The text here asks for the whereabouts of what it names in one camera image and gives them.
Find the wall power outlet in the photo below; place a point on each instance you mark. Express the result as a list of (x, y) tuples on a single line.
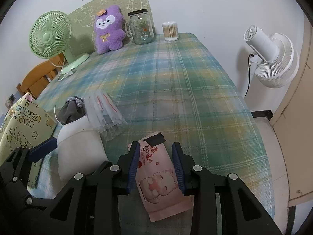
[(10, 101)]

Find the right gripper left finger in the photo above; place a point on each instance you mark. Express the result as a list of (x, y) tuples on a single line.
[(122, 179)]

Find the purple plush bear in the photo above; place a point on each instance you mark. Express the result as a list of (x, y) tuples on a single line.
[(109, 34)]

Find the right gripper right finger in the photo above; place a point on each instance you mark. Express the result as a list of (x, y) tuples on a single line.
[(241, 211)]

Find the yellow cartoon storage box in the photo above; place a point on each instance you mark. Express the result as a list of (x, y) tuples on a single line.
[(26, 125)]

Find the white towel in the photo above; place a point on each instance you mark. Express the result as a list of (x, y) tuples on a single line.
[(79, 149)]

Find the green desk fan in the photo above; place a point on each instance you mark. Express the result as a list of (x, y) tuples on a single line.
[(50, 36)]

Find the white standing fan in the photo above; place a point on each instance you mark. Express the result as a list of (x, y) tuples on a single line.
[(274, 61)]

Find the cotton swab container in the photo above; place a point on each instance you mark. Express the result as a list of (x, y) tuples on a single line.
[(170, 31)]

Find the gray socks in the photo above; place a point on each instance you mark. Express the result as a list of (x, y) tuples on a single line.
[(72, 110)]

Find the wooden bed headboard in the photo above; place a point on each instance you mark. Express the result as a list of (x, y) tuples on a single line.
[(41, 75)]

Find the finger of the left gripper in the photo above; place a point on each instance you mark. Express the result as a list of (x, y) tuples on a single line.
[(44, 148)]

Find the glass mason jar mug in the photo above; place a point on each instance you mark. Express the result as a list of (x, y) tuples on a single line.
[(139, 27)]

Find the clear plastic pencil pouch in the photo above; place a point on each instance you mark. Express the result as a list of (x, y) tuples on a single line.
[(103, 115)]

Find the beige door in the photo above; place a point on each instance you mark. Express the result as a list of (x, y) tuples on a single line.
[(292, 123)]

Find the pink wet wipes pack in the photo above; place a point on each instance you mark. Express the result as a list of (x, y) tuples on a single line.
[(157, 182)]

